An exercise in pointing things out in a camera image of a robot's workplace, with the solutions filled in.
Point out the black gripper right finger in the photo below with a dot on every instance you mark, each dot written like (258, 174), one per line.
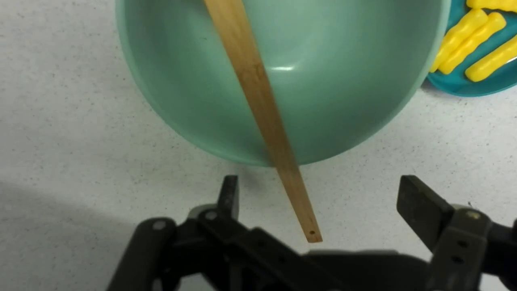
(463, 247)

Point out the yellow toy fry piece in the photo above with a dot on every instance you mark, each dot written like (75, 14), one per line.
(494, 61)
(494, 4)
(474, 43)
(458, 40)

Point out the wooden spatula with yellow head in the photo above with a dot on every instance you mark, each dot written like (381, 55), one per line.
(264, 101)

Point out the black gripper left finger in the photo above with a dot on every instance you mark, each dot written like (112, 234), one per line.
(162, 252)

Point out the mint green bowl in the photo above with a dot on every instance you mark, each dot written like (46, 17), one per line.
(334, 97)

